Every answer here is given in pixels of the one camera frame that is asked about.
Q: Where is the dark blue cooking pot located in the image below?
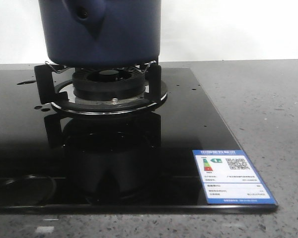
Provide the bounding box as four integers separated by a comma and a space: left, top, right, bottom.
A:
38, 0, 161, 68

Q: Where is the black pot support grate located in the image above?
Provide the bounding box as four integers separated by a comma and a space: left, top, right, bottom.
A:
34, 61, 167, 116

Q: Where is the black gas burner head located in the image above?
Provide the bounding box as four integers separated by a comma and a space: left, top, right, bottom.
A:
72, 69, 145, 101

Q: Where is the blue energy label sticker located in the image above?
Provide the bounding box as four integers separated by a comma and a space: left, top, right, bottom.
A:
193, 150, 277, 205

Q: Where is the black glass gas stove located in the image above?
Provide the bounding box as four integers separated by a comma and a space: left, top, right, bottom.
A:
0, 68, 278, 214

